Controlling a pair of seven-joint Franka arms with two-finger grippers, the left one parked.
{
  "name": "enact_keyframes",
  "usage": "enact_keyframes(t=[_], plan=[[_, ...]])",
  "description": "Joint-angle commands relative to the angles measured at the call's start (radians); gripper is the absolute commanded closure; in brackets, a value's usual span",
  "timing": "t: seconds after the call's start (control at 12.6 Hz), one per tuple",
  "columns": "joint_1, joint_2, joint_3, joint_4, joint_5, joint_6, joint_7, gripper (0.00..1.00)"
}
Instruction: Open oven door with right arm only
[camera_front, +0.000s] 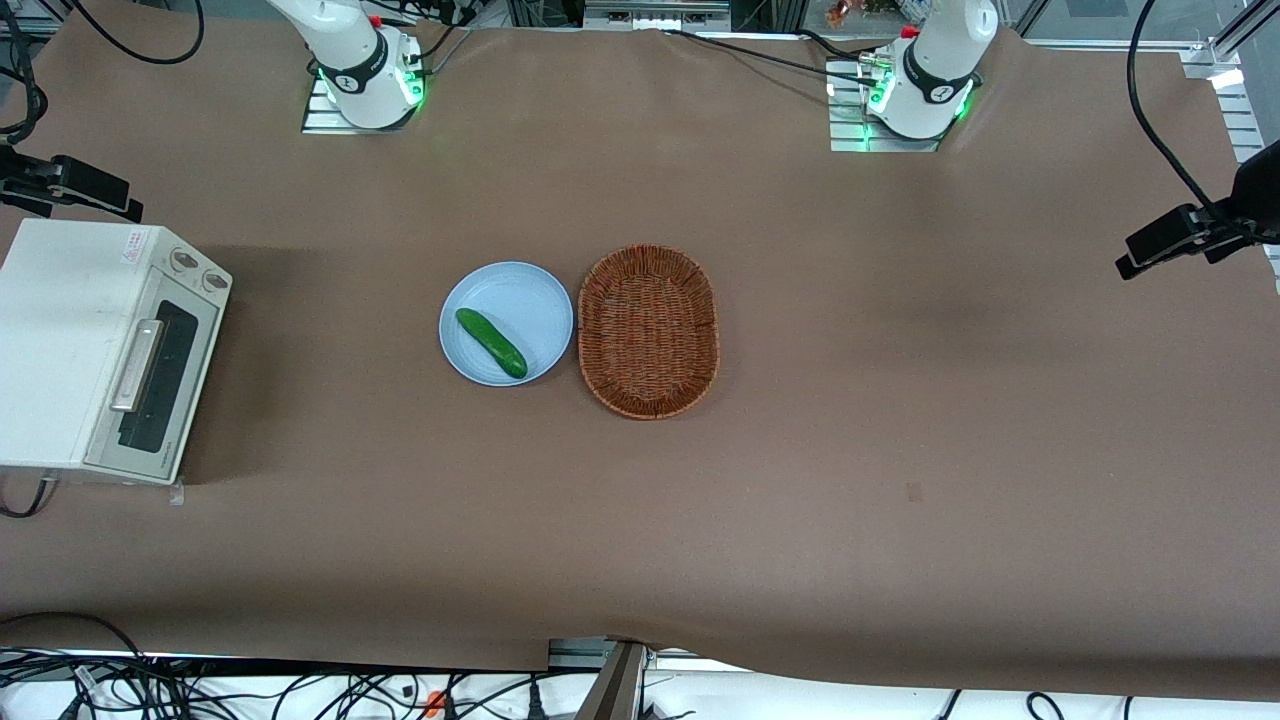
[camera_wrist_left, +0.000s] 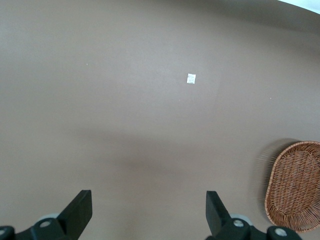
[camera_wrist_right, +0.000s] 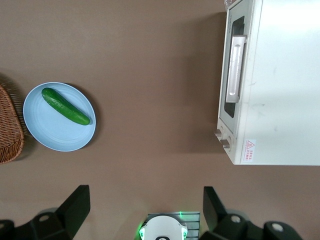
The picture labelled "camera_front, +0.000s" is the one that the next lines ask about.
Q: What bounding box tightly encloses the oven door with metal handle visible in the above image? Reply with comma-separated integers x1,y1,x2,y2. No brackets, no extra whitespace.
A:
86,292,223,473

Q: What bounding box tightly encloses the white toaster oven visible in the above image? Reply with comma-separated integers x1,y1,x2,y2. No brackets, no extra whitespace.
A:
0,218,234,487

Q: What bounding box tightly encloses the brown wicker basket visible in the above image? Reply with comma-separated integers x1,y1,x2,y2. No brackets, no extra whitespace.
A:
576,244,722,422

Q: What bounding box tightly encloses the aluminium frame post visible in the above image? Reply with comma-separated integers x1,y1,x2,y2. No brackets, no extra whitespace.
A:
574,640,649,720

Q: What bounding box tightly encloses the black oven power cord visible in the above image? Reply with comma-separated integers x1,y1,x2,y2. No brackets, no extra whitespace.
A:
0,478,57,520

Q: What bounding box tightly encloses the black cable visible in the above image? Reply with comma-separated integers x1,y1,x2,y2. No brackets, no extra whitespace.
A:
0,611,151,663
0,0,49,143
1126,0,1223,219
68,0,207,68
662,28,883,89

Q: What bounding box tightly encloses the light blue plate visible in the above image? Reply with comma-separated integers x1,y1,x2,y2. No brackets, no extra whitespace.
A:
438,261,576,388

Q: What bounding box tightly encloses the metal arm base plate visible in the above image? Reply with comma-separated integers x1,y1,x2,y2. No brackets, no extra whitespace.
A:
827,56,949,154
301,52,428,137

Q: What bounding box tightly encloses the green cucumber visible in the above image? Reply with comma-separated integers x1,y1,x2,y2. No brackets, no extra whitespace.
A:
454,307,530,381

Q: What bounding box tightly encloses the brown table cover sheet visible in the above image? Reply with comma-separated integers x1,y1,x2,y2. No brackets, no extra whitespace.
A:
0,14,1280,701

